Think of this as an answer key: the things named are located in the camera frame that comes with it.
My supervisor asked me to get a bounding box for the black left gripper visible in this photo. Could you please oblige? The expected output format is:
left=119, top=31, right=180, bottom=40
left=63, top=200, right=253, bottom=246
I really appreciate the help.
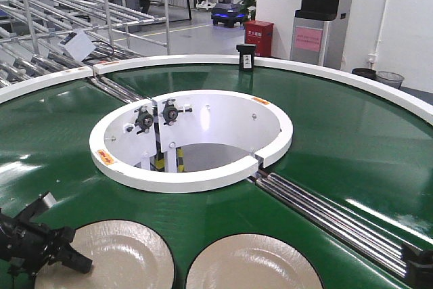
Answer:
left=13, top=194, right=93, bottom=275

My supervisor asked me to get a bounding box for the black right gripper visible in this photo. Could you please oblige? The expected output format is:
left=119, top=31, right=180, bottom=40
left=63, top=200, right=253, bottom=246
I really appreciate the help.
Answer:
left=401, top=244, right=432, bottom=288

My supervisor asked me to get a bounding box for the beige plate black rim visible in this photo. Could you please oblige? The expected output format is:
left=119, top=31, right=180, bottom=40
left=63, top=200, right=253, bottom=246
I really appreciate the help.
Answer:
left=35, top=219, right=175, bottom=288
left=185, top=234, right=323, bottom=288

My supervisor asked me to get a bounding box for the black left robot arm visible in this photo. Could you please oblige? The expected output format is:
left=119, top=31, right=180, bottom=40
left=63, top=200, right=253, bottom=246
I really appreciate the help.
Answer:
left=1, top=192, right=92, bottom=277

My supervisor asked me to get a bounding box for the metal roller strip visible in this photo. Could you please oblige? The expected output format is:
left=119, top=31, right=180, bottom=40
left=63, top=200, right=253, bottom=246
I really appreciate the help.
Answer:
left=254, top=170, right=406, bottom=279

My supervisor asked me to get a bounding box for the white outer conveyor rim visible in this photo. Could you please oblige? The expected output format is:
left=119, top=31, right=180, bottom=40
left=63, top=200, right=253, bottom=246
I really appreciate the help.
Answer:
left=1, top=54, right=432, bottom=125

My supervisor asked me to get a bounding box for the black bearing block left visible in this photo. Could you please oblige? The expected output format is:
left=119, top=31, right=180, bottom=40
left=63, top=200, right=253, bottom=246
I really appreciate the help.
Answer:
left=135, top=106, right=154, bottom=134

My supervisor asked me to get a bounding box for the black bearing block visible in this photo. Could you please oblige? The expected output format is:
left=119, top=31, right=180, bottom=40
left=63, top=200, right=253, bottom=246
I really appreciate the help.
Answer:
left=135, top=106, right=154, bottom=134
left=162, top=99, right=193, bottom=126

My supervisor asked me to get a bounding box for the black bearing block right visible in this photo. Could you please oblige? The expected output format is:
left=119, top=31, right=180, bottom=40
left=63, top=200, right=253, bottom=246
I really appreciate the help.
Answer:
left=162, top=99, right=193, bottom=126

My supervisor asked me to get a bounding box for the mesh waste bin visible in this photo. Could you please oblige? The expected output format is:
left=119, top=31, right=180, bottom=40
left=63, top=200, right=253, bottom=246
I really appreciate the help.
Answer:
left=376, top=71, right=405, bottom=89

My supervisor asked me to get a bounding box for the white box on rack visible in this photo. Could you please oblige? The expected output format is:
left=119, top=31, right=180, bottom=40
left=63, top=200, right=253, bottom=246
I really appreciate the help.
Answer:
left=58, top=30, right=96, bottom=62

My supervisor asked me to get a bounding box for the black water dispenser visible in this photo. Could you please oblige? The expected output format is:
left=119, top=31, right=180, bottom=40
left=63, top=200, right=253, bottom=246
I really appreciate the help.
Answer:
left=290, top=0, right=340, bottom=66

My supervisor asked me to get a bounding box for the metal roller rack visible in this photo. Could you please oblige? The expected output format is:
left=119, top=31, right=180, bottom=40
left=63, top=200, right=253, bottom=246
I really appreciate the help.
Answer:
left=1, top=0, right=169, bottom=92

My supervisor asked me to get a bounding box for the black sensor box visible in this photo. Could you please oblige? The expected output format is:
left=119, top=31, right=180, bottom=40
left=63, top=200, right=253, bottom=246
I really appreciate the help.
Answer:
left=236, top=43, right=256, bottom=72

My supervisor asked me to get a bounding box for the red fire cabinet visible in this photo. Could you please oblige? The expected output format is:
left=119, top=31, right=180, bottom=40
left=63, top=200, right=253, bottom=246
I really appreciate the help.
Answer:
left=244, top=20, right=273, bottom=58

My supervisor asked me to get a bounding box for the blue lit mobile robot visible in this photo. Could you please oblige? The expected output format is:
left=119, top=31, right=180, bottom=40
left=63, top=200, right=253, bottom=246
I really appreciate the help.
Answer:
left=211, top=3, right=246, bottom=28

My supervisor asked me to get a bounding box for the white inner conveyor ring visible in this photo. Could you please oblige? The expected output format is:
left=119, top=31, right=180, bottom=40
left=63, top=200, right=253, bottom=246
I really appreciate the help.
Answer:
left=89, top=89, right=294, bottom=194

